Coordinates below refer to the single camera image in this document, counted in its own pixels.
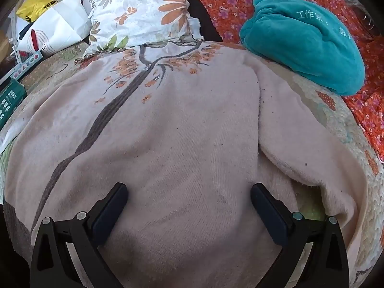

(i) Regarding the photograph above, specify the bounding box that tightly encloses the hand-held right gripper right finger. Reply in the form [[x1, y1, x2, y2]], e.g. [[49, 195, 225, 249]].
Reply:
[[251, 183, 350, 288]]

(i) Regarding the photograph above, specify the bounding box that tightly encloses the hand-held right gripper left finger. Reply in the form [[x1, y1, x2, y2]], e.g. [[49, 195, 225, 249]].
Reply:
[[29, 182, 129, 288]]

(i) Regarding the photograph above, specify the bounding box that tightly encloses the pink embroidered sweater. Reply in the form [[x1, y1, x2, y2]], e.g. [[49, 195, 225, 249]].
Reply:
[[4, 40, 369, 288]]

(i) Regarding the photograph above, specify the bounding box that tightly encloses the cream patterned blanket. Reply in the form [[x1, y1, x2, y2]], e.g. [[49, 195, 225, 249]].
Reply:
[[0, 42, 384, 288]]

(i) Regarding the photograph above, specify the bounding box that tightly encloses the green printed box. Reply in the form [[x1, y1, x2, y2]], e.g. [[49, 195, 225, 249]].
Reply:
[[0, 78, 27, 130]]

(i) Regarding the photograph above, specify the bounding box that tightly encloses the paper strip with coloured dots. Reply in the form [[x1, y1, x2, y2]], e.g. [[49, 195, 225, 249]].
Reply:
[[0, 51, 43, 88]]

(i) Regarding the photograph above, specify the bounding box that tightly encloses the teal folded fleece garment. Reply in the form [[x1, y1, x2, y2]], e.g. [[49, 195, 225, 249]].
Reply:
[[239, 0, 366, 96]]

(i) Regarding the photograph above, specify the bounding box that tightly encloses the white plastic bag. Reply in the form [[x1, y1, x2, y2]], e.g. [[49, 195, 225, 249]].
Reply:
[[15, 0, 92, 57]]

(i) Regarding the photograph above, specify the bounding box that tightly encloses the white floral pillow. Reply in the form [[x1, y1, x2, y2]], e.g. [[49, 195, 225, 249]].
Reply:
[[84, 0, 205, 59]]

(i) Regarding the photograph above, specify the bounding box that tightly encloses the black cloth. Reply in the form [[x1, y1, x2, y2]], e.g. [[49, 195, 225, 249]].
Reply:
[[183, 0, 223, 42]]

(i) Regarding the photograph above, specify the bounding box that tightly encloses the orange floral quilt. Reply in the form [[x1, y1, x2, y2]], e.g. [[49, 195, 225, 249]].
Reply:
[[186, 0, 384, 165]]

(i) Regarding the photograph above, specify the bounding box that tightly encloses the yellow plastic bag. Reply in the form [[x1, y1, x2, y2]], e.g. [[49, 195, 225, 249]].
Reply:
[[16, 0, 62, 22]]

